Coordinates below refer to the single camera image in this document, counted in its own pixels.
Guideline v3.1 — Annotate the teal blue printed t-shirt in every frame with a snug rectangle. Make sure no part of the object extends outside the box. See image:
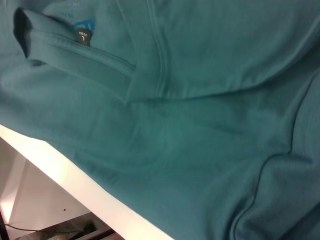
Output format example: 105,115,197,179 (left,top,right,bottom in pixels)
0,0,320,240

